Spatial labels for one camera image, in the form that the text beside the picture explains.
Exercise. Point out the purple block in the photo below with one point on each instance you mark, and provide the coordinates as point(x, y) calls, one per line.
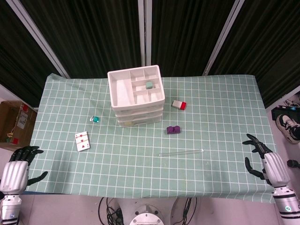
point(173, 130)

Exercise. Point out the white and red block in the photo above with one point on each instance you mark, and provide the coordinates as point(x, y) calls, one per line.
point(179, 105)

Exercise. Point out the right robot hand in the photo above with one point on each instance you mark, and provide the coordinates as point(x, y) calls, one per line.
point(275, 167)

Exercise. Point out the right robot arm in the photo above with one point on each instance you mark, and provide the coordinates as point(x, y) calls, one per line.
point(287, 204)

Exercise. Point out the cardboard box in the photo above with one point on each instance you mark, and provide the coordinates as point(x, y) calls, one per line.
point(14, 122)

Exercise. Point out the black round plug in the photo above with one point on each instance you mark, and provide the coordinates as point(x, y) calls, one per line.
point(293, 163)

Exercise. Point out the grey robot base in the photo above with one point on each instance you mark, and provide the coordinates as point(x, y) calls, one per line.
point(146, 216)

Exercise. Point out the black and white sneaker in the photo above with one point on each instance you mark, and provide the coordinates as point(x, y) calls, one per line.
point(288, 126)

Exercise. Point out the green grid tablecloth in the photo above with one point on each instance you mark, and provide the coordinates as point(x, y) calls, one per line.
point(140, 173)

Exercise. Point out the teal toy clip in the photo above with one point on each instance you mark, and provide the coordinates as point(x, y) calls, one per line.
point(95, 119)

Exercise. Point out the green cube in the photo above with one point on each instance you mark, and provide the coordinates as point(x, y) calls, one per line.
point(148, 85)

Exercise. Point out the black device with blue light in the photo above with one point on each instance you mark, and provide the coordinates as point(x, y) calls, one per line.
point(284, 110)

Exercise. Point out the playing card deck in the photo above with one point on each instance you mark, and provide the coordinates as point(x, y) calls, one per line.
point(82, 141)

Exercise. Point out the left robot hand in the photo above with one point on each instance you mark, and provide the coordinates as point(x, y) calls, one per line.
point(14, 174)

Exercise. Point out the clear glass rod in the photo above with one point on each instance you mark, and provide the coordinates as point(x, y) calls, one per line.
point(180, 152)

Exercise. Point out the black curtain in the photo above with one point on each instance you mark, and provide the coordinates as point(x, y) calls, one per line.
point(93, 35)

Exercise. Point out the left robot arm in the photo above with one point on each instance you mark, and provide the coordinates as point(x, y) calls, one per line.
point(9, 207)

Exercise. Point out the white drawer organizer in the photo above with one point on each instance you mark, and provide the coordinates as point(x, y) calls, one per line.
point(122, 91)

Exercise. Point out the grey frame post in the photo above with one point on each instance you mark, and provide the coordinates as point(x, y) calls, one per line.
point(222, 37)
point(144, 32)
point(39, 39)

